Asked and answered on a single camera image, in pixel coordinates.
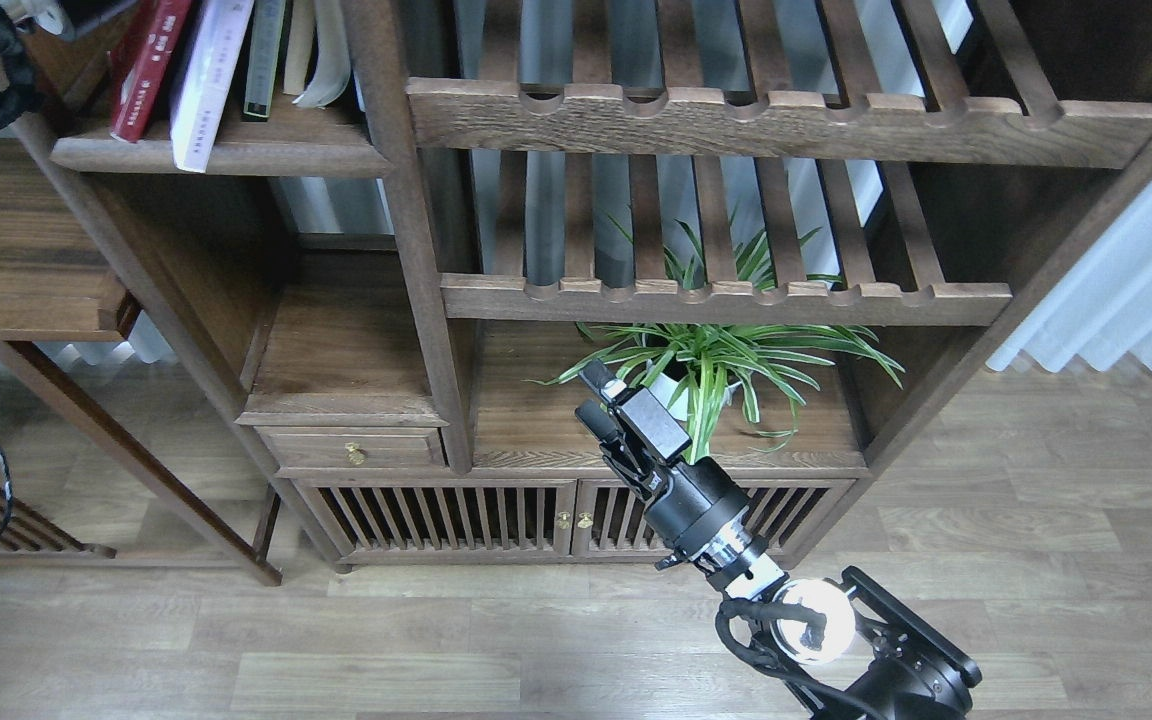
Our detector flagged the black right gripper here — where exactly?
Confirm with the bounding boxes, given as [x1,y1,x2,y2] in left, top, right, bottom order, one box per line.
[576,361,751,561]

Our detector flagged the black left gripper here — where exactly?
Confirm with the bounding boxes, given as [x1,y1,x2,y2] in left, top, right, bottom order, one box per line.
[36,0,137,41]

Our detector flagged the red paperback book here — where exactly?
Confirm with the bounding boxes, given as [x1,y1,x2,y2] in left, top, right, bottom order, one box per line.
[109,1,194,143]

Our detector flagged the white paperback book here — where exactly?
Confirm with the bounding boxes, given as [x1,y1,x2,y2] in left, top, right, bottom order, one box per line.
[169,1,253,173]

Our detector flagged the black yellow-green book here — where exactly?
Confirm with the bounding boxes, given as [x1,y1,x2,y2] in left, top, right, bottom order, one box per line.
[241,1,288,122]

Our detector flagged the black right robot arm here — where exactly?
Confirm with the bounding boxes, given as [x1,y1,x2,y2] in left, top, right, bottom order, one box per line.
[576,361,982,719]

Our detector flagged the upright cream books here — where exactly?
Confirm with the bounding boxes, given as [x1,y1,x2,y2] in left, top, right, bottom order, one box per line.
[283,1,353,108]

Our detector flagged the white plant pot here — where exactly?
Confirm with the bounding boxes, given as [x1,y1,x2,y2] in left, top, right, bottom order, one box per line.
[646,361,740,420]

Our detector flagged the green spider plant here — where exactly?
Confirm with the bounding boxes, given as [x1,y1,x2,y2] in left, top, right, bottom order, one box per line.
[536,205,905,467]

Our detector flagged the brass drawer knob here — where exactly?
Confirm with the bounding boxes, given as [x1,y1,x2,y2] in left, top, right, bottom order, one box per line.
[346,442,367,467]

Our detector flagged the dark wooden side table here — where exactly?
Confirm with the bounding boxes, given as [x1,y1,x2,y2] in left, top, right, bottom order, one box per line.
[0,138,282,585]

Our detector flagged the large dark wooden bookshelf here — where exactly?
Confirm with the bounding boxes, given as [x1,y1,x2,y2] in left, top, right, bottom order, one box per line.
[18,1,1152,566]

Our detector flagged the white pleated curtain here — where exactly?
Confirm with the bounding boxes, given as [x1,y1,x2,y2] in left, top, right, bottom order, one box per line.
[986,181,1152,372]

